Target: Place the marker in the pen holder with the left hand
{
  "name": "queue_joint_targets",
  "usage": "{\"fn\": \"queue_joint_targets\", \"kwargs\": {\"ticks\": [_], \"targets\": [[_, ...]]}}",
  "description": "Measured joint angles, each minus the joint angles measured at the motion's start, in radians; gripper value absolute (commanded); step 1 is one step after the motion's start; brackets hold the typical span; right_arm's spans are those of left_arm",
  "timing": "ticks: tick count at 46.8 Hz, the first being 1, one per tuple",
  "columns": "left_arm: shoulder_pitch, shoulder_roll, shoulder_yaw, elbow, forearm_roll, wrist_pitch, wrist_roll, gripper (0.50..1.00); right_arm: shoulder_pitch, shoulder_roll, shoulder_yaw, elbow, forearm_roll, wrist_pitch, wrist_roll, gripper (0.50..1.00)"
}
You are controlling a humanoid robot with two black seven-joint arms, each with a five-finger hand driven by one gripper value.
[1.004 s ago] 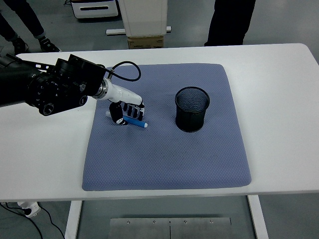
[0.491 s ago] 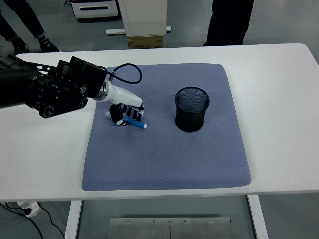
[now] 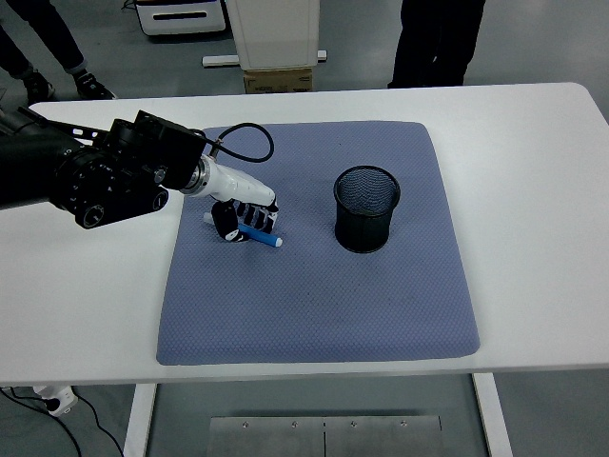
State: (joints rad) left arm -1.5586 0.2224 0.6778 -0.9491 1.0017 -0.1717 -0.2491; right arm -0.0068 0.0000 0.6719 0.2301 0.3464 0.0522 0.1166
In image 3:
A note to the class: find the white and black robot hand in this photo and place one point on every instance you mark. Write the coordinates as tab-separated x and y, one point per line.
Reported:
242	188

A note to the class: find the blue marker with clear cap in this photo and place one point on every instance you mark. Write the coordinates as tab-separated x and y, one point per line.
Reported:
264	236

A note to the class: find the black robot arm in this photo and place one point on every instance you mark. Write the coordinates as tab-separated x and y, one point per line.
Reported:
119	181

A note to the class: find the black mesh pen holder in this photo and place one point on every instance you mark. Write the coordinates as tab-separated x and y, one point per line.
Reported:
364	233

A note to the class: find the cardboard box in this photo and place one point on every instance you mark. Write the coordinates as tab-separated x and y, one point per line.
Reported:
278	81

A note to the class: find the blue-grey textured mat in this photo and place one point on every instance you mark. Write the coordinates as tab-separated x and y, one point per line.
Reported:
309	304

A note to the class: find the white device with black slot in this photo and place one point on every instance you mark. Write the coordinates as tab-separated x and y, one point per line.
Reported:
181	26

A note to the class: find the person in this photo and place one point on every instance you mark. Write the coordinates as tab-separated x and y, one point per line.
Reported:
47	28
428	38

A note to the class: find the white table leg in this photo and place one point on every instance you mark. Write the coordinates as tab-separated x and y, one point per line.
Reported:
138	423
492	419

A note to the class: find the white power strip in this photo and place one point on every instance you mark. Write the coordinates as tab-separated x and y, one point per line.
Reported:
59	400

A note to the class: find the white pedestal base bar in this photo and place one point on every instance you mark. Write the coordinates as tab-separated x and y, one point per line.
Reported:
221	61

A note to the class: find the white pedestal column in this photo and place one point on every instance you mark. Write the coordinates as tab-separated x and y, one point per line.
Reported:
276	33

